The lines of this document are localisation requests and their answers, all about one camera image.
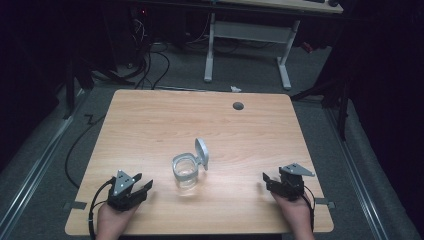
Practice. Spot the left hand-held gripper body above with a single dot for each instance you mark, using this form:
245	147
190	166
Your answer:
122	190

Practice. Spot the white metal frame desk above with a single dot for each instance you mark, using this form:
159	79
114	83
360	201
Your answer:
253	33

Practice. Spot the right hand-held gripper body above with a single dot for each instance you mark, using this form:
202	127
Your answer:
290	182

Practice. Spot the white crumpled paper scrap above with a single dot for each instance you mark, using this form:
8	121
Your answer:
235	89

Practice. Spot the metal floor rail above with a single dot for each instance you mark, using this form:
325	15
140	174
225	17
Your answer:
356	173
31	173

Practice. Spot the grey tape strip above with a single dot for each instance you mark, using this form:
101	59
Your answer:
76	205
325	202

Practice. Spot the person's left hand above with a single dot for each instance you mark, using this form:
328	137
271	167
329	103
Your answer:
112	222

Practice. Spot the black metal stand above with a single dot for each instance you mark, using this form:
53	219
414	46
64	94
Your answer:
75	86
333	96

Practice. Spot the clear jar with grey lid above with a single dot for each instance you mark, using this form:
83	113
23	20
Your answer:
191	166

